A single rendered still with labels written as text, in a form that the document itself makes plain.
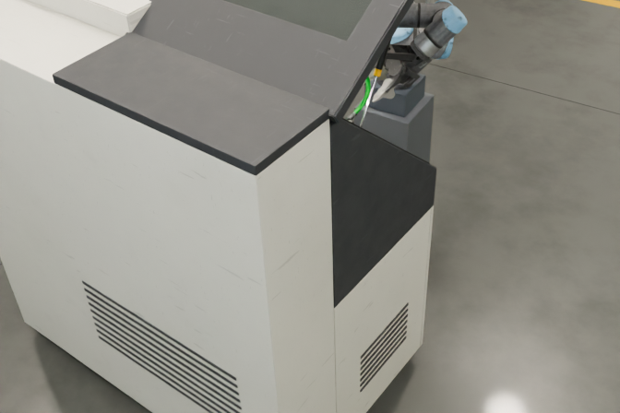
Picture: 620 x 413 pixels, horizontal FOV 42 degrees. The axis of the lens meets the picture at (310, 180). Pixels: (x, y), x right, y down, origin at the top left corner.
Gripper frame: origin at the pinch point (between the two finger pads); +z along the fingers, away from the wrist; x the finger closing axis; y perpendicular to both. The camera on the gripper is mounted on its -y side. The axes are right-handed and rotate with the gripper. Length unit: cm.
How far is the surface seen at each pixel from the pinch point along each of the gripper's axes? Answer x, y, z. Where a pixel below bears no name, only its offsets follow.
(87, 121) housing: -8, -72, 45
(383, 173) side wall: -29.4, -1.1, 7.1
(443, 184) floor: 59, 151, 52
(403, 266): -32, 42, 35
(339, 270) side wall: -47, -2, 32
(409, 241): -28, 37, 27
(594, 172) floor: 44, 204, -3
